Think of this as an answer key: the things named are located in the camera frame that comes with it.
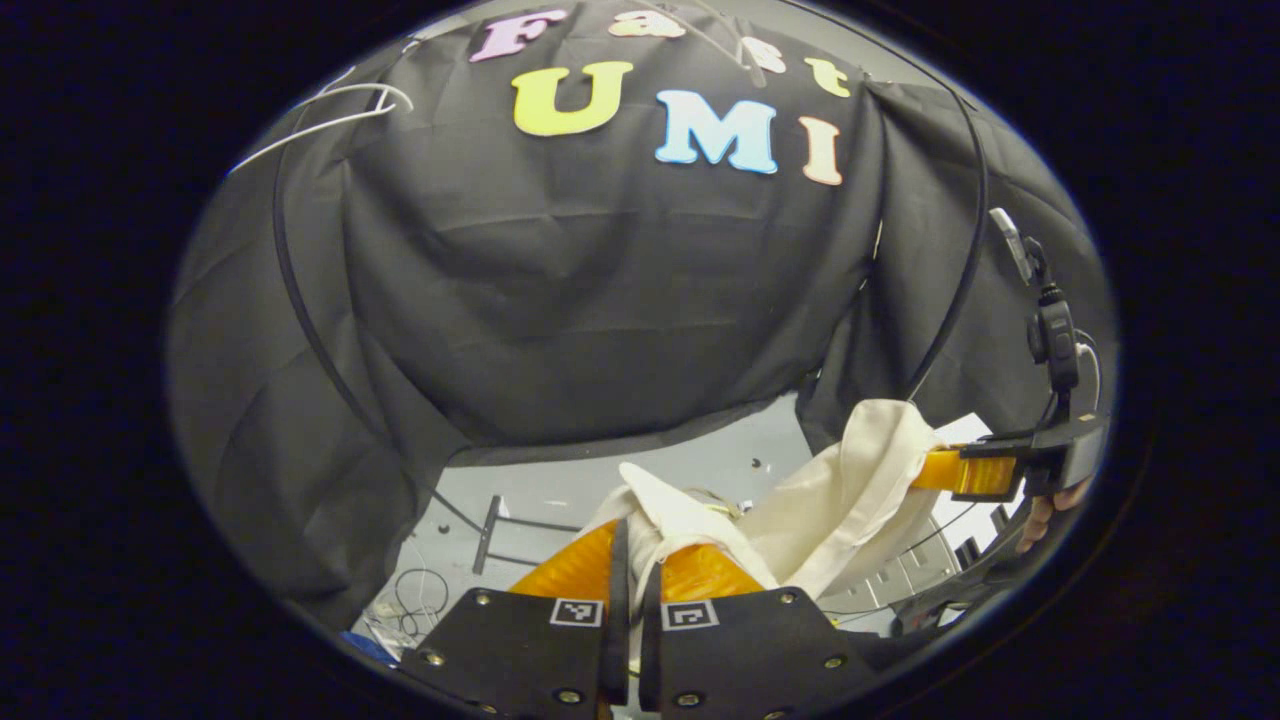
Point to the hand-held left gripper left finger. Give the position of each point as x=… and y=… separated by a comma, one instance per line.
x=520, y=650

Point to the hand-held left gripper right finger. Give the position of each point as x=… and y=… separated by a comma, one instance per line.
x=750, y=650

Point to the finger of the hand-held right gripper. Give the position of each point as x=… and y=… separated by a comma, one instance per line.
x=965, y=475

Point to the cream shirt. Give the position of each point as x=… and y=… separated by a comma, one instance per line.
x=840, y=510

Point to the white hanger with clip bar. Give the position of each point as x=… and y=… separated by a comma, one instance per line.
x=748, y=62

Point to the black clothes rack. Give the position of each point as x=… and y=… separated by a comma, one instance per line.
x=300, y=320

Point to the white empty hanger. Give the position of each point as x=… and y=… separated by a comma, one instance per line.
x=340, y=92

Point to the black backdrop cloth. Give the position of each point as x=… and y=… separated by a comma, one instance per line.
x=600, y=300

